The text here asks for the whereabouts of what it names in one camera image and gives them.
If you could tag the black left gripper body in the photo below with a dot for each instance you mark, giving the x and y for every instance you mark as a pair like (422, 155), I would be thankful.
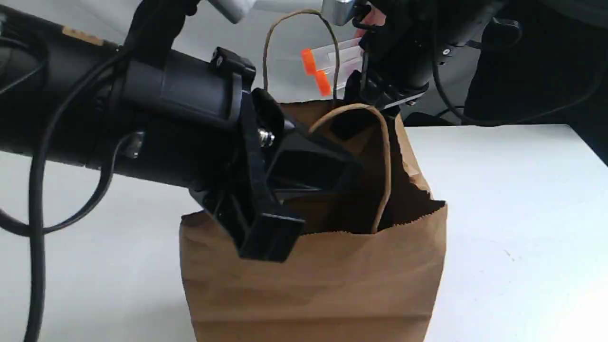
(274, 158)

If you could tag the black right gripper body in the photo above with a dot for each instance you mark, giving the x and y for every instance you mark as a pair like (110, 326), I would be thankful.
(399, 58)

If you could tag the clear tube orange cap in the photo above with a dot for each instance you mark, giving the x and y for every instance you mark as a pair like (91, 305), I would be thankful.
(328, 80)
(324, 57)

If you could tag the brown paper bag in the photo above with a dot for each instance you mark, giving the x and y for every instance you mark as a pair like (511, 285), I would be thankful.
(368, 272)

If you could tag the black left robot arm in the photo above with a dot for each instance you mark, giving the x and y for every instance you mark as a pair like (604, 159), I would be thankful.
(144, 110)

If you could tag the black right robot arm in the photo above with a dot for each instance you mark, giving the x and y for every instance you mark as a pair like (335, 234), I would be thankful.
(477, 26)

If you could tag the person's bare hand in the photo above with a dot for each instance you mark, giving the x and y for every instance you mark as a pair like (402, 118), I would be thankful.
(373, 17)

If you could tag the black object behind table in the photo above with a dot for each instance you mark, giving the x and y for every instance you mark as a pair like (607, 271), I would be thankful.
(423, 119)

